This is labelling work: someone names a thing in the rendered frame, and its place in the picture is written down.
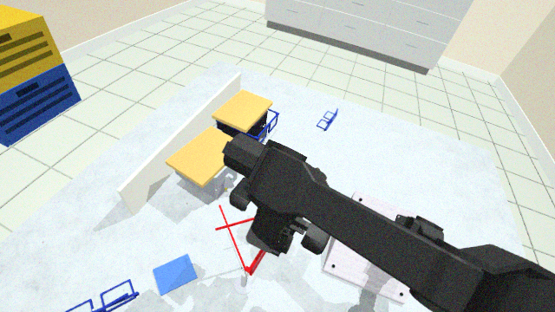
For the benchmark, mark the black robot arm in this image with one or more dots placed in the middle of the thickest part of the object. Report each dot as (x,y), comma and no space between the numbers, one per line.
(484,278)

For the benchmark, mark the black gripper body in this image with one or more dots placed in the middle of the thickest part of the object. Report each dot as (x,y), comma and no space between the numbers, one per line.
(315,240)

